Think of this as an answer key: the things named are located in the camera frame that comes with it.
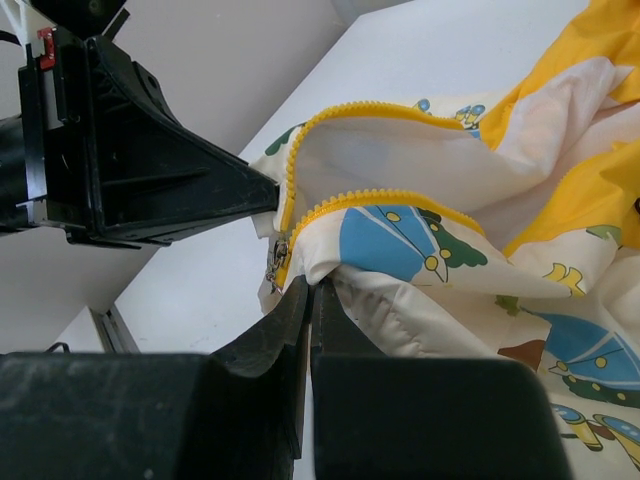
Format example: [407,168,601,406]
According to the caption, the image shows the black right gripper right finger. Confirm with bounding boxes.
[311,280,572,479]

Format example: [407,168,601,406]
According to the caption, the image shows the aluminium left side rail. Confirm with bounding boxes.
[89,305,140,354]

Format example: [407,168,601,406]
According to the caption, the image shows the silver zipper pull ring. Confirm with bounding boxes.
[264,237,291,296]

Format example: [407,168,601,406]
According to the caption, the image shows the cream yellow dinosaur kids jacket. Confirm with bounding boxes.
[254,1,639,479]

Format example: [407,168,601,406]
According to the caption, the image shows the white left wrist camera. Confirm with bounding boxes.
[0,0,132,46]

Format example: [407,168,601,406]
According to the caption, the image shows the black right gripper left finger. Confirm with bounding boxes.
[1,278,309,479]

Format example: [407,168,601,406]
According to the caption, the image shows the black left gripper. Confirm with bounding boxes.
[1,27,279,246]

